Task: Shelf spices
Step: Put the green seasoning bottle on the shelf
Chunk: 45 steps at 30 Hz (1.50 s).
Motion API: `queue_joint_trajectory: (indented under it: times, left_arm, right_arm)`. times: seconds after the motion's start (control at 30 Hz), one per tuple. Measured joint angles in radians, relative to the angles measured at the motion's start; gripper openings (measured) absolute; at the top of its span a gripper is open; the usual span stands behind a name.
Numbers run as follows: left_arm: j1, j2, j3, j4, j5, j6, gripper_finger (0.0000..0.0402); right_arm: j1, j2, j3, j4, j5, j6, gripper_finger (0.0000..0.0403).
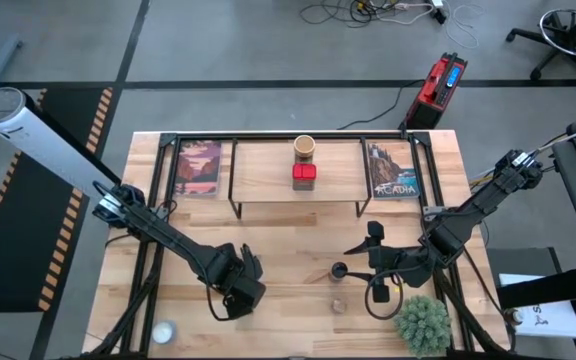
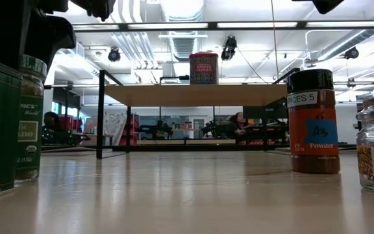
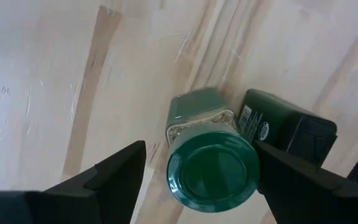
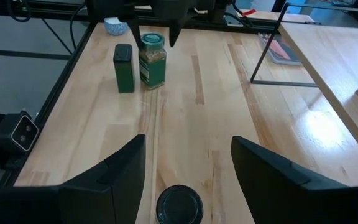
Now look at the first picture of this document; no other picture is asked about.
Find dark grey box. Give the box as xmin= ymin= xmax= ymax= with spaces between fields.
xmin=486 ymin=246 xmax=562 ymax=276

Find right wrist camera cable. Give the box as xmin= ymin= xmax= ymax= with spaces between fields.
xmin=364 ymin=272 xmax=405 ymax=321

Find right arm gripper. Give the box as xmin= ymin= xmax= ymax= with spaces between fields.
xmin=343 ymin=221 xmax=438 ymax=290

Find white printed paper sheet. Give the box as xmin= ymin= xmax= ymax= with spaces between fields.
xmin=497 ymin=272 xmax=576 ymax=340

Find sunset landscape picture book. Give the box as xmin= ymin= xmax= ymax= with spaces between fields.
xmin=173 ymin=139 xmax=223 ymax=197

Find white tower air purifier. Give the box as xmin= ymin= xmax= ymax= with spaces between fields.
xmin=0 ymin=86 xmax=122 ymax=199

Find black mat hazard stripes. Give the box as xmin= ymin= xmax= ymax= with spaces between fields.
xmin=0 ymin=87 xmax=114 ymax=314

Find smoked paprika tin red lid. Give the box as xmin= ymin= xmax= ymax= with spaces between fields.
xmin=291 ymin=162 xmax=318 ymax=192

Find green artificial ball plant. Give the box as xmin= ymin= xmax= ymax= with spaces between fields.
xmin=393 ymin=294 xmax=453 ymax=358

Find black office chair base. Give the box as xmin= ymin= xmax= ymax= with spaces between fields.
xmin=505 ymin=0 xmax=576 ymax=81

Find Acadia lighthouse picture book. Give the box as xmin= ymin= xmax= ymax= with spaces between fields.
xmin=366 ymin=142 xmax=422 ymax=200

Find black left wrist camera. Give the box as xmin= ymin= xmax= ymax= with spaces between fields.
xmin=225 ymin=277 xmax=268 ymax=321

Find round canister tan lid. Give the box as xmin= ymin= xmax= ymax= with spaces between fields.
xmin=292 ymin=134 xmax=317 ymax=164

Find floor cable tangle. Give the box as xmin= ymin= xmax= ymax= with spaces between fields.
xmin=299 ymin=0 xmax=485 ymax=50

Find black flat bar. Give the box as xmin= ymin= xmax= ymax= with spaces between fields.
xmin=495 ymin=263 xmax=576 ymax=311

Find black metal rig frame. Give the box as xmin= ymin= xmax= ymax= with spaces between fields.
xmin=80 ymin=130 xmax=512 ymax=360

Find red black power box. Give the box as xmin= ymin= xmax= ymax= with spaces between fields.
xmin=404 ymin=51 xmax=469 ymax=130

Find small wooden shelf black legs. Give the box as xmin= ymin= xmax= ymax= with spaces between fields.
xmin=226 ymin=137 xmax=372 ymax=220

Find black floor power cable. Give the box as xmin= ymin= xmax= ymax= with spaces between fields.
xmin=336 ymin=79 xmax=422 ymax=131

